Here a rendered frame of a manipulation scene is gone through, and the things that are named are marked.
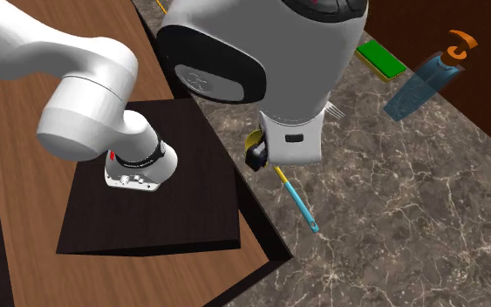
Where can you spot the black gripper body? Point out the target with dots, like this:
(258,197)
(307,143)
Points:
(255,156)

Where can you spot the dark robot stand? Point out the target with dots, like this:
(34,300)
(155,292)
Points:
(173,212)

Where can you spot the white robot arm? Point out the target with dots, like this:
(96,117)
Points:
(92,98)

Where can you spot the white fork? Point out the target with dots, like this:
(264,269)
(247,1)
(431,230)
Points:
(334,110)

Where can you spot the blue soap bottle orange pump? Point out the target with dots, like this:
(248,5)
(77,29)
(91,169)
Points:
(423,85)

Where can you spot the yellow and blue spatula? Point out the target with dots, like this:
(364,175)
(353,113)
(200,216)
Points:
(299,201)

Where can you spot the green and yellow sponge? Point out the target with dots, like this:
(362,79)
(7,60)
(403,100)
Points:
(381,58)

